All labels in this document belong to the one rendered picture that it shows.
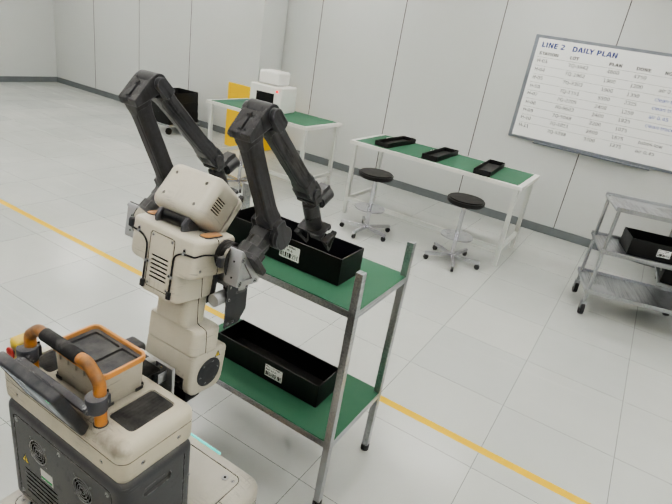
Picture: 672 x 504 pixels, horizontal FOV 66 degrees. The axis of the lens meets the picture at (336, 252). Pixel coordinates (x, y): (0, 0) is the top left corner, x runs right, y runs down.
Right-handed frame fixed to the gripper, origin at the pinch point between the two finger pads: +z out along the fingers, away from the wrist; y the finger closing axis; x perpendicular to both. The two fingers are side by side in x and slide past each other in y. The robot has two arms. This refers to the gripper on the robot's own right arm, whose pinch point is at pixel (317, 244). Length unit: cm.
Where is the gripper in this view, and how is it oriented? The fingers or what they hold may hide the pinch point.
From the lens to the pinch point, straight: 186.9
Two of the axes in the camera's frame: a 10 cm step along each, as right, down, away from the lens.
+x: -5.5, 6.4, -5.4
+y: -8.3, -3.4, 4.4
